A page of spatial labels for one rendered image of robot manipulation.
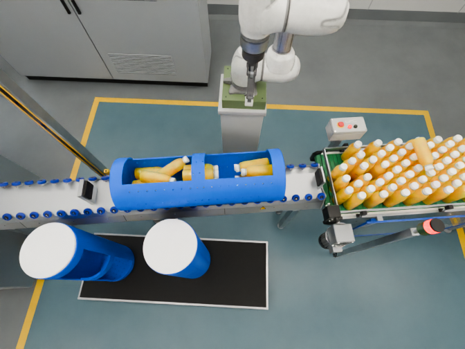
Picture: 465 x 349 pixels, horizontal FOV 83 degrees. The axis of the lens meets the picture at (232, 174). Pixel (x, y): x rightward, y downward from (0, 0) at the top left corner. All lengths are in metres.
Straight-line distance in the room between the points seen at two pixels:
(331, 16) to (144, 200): 1.08
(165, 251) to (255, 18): 1.11
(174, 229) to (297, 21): 1.09
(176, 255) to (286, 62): 1.18
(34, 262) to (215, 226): 1.39
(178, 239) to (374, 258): 1.85
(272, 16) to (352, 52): 3.16
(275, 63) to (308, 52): 2.17
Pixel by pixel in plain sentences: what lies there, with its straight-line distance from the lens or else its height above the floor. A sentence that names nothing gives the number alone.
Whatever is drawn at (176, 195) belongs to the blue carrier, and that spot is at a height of 1.18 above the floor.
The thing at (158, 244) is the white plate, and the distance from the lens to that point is 1.45.
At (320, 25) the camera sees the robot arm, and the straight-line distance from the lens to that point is 0.82.
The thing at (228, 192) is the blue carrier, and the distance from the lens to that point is 1.31.
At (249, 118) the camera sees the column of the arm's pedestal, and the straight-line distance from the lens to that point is 1.84.
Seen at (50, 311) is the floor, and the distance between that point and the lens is 2.85.
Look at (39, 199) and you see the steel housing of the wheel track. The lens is 1.94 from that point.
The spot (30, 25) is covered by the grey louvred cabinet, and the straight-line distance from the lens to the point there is 3.31.
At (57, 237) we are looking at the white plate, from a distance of 1.67.
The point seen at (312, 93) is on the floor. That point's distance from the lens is 3.30.
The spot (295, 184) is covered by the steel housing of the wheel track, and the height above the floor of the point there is 0.93.
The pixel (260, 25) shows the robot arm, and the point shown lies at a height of 1.93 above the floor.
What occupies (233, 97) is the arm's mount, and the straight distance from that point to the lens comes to 1.73.
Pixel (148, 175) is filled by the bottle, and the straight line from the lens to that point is 1.44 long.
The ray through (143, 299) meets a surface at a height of 0.15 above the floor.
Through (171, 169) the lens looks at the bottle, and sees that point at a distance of 1.46.
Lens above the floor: 2.42
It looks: 67 degrees down
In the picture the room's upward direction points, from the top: straight up
